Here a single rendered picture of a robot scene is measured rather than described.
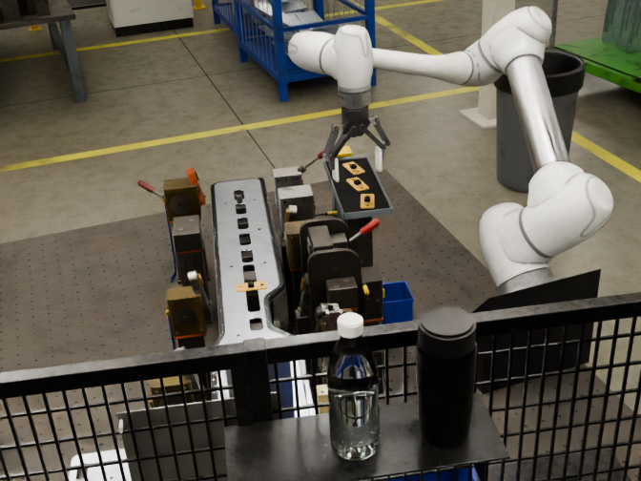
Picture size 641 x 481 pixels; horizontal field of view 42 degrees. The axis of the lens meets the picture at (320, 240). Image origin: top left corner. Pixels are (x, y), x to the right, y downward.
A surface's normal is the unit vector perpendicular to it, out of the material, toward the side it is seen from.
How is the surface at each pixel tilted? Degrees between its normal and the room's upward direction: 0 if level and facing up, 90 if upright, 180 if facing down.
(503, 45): 65
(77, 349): 0
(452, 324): 0
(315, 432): 0
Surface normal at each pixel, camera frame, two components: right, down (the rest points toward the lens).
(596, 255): -0.05, -0.87
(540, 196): -0.80, -0.25
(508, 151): -0.78, 0.38
